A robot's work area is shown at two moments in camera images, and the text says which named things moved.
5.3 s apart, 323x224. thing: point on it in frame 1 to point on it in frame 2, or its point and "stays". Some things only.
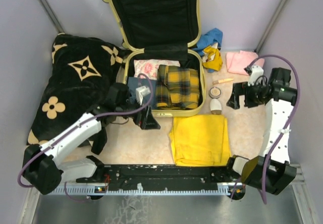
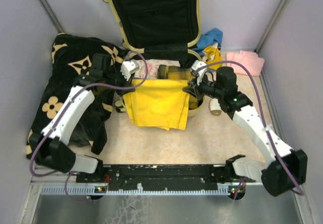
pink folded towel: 236,62 stays
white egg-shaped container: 215,106 stays
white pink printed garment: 150,67 stays
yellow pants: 200,140 to 160,103
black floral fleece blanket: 82,70 stays
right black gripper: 240,89 to 193,89
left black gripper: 146,120 to 124,82
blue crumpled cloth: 206,39 stays
